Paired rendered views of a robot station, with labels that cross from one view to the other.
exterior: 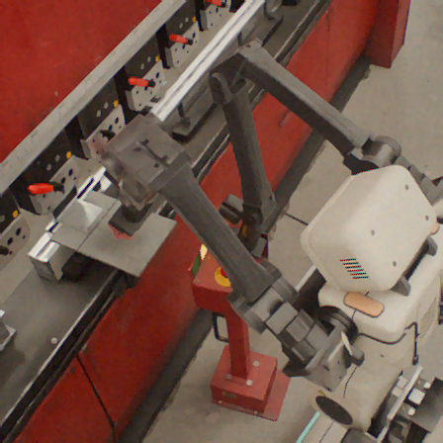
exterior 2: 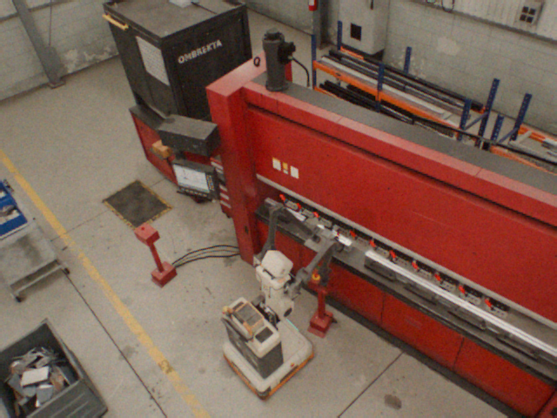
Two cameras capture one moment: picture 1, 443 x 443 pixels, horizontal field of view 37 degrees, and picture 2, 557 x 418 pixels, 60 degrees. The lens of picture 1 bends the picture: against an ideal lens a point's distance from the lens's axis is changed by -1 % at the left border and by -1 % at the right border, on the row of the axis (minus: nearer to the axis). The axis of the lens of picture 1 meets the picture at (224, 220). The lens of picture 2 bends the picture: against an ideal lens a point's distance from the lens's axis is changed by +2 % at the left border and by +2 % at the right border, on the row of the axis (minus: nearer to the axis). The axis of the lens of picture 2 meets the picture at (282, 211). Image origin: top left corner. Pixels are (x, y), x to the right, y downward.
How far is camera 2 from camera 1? 3.61 m
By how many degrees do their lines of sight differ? 62
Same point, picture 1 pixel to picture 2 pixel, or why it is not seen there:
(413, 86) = not seen: outside the picture
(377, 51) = not seen: outside the picture
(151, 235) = (315, 246)
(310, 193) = (414, 366)
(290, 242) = (385, 351)
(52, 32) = (336, 200)
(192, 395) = not seen: hidden behind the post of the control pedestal
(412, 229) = (271, 267)
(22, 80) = (325, 198)
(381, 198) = (275, 257)
